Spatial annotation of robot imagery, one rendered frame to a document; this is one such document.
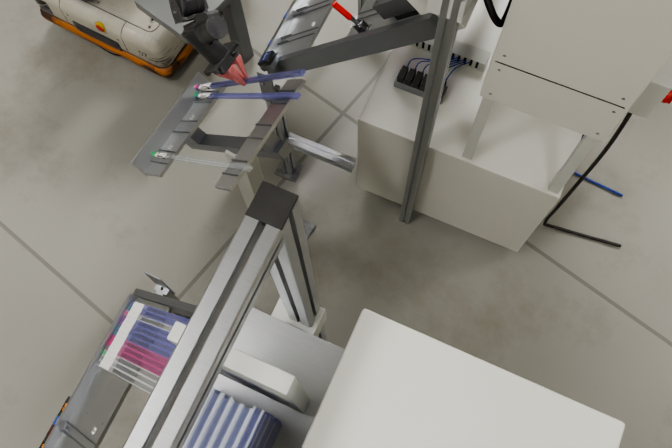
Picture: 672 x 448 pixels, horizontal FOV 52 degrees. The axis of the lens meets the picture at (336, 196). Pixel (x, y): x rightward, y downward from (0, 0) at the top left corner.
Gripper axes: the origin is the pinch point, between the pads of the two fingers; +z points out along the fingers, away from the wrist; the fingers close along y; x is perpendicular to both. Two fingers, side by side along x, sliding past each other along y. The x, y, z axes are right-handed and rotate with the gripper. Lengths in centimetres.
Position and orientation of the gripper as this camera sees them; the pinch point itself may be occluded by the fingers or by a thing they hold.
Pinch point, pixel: (244, 80)
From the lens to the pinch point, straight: 185.6
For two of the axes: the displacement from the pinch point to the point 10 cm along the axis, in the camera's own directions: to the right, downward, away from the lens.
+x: -6.3, -0.4, 7.7
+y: 4.7, -8.1, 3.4
